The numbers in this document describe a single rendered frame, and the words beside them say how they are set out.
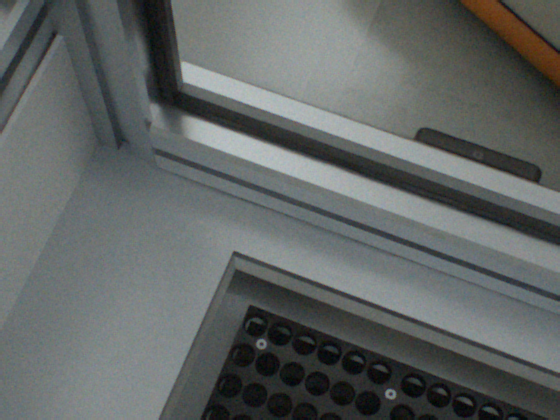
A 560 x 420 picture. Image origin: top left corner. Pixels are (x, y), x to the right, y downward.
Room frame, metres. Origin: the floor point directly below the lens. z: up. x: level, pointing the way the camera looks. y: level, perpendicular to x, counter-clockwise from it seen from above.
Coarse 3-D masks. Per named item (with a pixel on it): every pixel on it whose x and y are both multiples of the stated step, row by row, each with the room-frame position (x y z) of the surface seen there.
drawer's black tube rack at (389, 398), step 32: (256, 352) 0.16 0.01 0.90; (320, 352) 0.17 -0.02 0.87; (224, 384) 0.15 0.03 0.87; (256, 384) 0.15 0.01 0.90; (288, 384) 0.16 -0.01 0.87; (320, 384) 0.15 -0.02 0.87; (352, 384) 0.15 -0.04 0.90; (416, 384) 0.15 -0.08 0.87; (224, 416) 0.14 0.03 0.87; (256, 416) 0.13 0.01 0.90; (288, 416) 0.13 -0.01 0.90; (320, 416) 0.13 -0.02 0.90; (352, 416) 0.13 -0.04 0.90; (384, 416) 0.13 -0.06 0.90; (416, 416) 0.13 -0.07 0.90; (448, 416) 0.13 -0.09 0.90; (480, 416) 0.14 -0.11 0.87
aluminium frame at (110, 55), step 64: (0, 0) 0.26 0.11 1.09; (64, 0) 0.26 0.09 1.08; (128, 0) 0.26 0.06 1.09; (0, 64) 0.23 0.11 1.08; (128, 64) 0.25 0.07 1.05; (0, 128) 0.22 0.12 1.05; (128, 128) 0.26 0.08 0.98; (192, 128) 0.25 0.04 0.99; (256, 128) 0.25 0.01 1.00; (256, 192) 0.23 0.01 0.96; (320, 192) 0.22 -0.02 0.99; (384, 192) 0.22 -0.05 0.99; (448, 192) 0.21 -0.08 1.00; (448, 256) 0.20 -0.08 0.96; (512, 256) 0.19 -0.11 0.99
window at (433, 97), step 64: (192, 0) 0.26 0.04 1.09; (256, 0) 0.25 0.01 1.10; (320, 0) 0.24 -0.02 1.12; (384, 0) 0.23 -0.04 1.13; (448, 0) 0.22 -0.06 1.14; (512, 0) 0.22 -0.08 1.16; (192, 64) 0.26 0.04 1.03; (256, 64) 0.25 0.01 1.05; (320, 64) 0.24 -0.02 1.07; (384, 64) 0.23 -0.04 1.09; (448, 64) 0.22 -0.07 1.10; (512, 64) 0.21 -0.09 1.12; (320, 128) 0.24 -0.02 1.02; (384, 128) 0.23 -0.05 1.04; (448, 128) 0.22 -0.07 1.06; (512, 128) 0.21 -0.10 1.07; (512, 192) 0.20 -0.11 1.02
